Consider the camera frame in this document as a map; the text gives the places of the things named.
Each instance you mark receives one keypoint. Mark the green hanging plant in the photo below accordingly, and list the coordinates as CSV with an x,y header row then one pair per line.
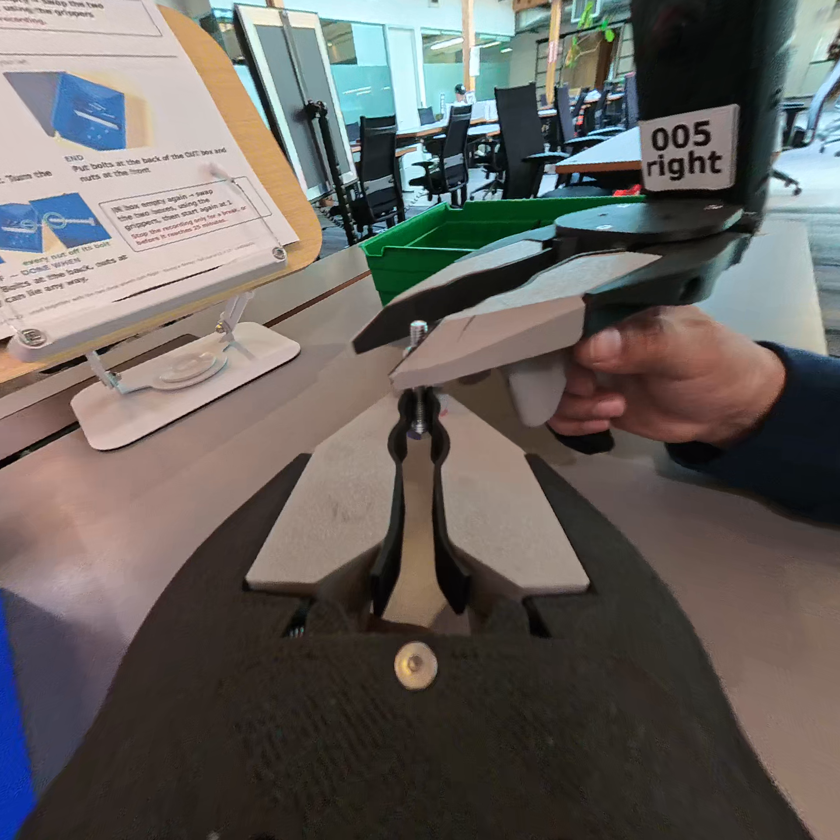
x,y
590,33

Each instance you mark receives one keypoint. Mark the wooden board document stand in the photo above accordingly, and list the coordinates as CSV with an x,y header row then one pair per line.
x,y
184,394

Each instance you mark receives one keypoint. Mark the wooden top office desk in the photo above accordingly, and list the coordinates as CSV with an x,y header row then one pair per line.
x,y
597,154

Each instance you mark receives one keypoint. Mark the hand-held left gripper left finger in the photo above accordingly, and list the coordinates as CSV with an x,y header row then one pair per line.
x,y
321,518

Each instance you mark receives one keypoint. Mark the printed instruction sheet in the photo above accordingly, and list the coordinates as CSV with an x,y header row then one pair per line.
x,y
98,131

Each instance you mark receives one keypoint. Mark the group of black office chairs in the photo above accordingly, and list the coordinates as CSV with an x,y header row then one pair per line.
x,y
518,138

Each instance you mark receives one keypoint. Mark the person's right hand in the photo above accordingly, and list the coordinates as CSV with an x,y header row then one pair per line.
x,y
689,380

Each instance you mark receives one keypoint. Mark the grey panel on stand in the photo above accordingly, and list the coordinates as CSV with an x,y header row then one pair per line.
x,y
282,79

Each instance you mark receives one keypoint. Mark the black tripod stand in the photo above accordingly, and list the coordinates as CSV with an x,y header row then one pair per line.
x,y
331,151

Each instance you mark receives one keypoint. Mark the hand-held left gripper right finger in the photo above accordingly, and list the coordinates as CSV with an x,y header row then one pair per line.
x,y
512,518

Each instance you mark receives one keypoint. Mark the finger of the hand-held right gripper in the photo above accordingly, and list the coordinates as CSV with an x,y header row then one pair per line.
x,y
459,275
512,328

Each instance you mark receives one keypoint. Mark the blue plastic bin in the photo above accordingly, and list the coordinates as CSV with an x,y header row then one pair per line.
x,y
13,722

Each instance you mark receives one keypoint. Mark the green plastic bin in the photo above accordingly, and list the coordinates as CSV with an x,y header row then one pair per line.
x,y
459,243

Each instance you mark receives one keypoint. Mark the metal hex nut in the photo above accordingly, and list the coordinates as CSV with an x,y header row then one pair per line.
x,y
417,431

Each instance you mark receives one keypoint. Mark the silver metal bolt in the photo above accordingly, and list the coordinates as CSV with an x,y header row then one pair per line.
x,y
420,407

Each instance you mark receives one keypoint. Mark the white mesh office chair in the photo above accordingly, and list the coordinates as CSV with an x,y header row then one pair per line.
x,y
814,118

